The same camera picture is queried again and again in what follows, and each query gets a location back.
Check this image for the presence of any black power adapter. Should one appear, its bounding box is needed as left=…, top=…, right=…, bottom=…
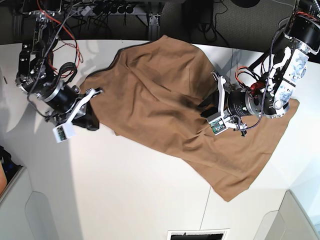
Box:
left=182, top=0, right=214, bottom=25

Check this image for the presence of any aluminium table leg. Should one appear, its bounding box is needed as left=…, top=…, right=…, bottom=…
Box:
left=147, top=14, right=161, bottom=41

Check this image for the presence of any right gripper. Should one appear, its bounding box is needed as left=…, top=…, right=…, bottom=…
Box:
left=27, top=82, right=104, bottom=131

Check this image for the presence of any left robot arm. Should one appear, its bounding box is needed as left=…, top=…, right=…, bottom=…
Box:
left=198, top=0, right=320, bottom=135

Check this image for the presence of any white power strip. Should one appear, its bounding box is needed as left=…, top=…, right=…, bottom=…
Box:
left=71, top=6, right=93, bottom=17

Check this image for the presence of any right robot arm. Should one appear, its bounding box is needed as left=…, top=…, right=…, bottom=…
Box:
left=15, top=0, right=103, bottom=131

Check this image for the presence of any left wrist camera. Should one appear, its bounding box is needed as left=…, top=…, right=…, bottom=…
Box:
left=206, top=114, right=228, bottom=136

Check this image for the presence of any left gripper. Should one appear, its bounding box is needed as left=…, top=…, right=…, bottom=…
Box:
left=197, top=72, right=263, bottom=130

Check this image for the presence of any brown t-shirt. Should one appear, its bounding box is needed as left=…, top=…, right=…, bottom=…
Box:
left=80, top=35, right=299, bottom=202

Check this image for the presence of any white framed floor vent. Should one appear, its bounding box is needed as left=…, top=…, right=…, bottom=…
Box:
left=166, top=228, right=230, bottom=240

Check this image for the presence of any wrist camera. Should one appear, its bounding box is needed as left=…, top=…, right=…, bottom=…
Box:
left=206, top=114, right=228, bottom=136
left=52, top=122, right=76, bottom=143

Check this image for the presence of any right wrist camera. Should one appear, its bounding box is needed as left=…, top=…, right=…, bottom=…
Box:
left=52, top=122, right=76, bottom=143

